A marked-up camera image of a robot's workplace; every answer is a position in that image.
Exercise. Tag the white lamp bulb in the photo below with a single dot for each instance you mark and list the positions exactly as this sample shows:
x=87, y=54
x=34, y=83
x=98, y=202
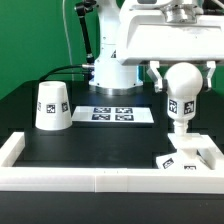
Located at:
x=184, y=83

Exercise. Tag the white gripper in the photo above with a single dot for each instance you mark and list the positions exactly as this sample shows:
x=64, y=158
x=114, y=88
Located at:
x=144, y=36

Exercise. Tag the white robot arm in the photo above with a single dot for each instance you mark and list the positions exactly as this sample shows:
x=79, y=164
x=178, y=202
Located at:
x=112, y=77

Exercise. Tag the white lamp base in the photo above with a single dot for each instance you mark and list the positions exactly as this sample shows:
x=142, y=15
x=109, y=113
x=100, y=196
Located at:
x=193, y=152

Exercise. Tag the white U-shaped fence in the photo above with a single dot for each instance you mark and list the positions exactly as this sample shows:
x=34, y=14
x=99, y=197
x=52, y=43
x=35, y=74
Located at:
x=14, y=178

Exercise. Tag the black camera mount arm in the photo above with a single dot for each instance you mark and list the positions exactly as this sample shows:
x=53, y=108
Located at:
x=82, y=8

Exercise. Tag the white marker sheet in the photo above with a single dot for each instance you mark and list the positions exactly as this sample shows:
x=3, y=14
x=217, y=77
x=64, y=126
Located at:
x=112, y=114

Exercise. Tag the white lamp shade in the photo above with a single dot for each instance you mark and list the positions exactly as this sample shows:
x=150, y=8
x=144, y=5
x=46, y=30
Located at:
x=53, y=110

